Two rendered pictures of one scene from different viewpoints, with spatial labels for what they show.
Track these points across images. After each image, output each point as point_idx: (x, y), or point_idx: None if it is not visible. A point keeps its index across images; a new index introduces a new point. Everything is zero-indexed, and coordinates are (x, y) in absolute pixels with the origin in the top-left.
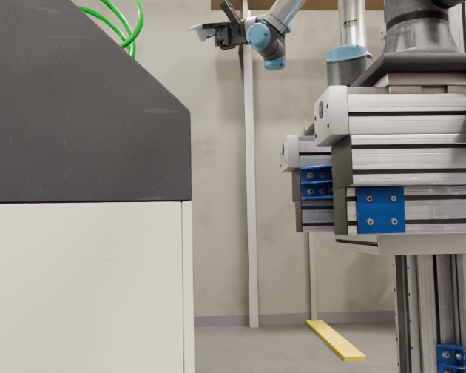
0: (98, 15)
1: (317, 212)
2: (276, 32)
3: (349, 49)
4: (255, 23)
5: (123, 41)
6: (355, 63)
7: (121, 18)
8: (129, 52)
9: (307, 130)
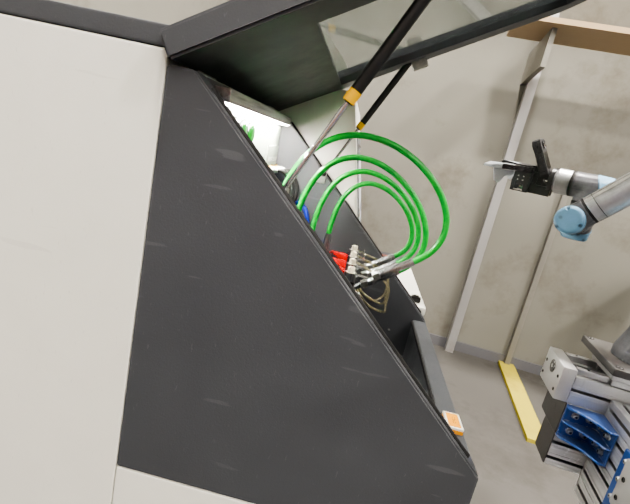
0: (394, 187)
1: (568, 451)
2: (594, 222)
3: None
4: (569, 183)
5: (417, 258)
6: None
7: (420, 212)
8: (417, 233)
9: (588, 343)
